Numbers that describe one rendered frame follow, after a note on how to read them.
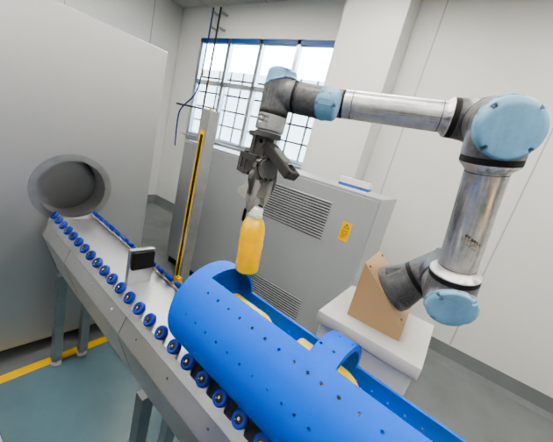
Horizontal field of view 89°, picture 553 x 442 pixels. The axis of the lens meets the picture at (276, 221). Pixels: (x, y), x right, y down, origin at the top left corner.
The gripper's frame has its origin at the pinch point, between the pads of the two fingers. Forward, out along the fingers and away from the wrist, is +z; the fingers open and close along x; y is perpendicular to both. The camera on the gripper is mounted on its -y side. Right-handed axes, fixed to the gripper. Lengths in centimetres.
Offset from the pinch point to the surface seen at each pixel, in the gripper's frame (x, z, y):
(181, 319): 14.1, 33.3, 4.7
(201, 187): -33, 11, 67
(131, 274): 4, 46, 54
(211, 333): 13.4, 30.3, -6.9
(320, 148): -229, -29, 123
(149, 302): 2, 51, 39
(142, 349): 13, 57, 23
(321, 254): -138, 53, 41
